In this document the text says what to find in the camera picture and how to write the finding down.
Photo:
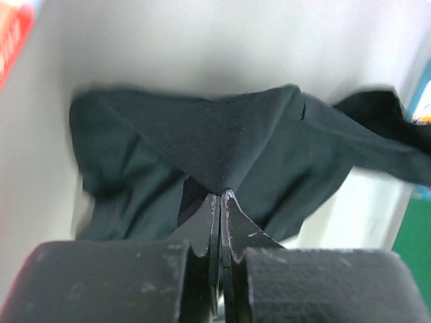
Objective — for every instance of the green ring binder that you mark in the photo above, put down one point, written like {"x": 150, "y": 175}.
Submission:
{"x": 413, "y": 243}

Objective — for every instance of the black t-shirt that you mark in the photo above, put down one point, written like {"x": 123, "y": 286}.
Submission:
{"x": 148, "y": 160}

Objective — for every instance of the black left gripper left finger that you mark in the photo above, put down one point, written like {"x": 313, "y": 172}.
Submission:
{"x": 171, "y": 280}

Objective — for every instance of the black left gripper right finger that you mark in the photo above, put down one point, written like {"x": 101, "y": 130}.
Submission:
{"x": 265, "y": 282}

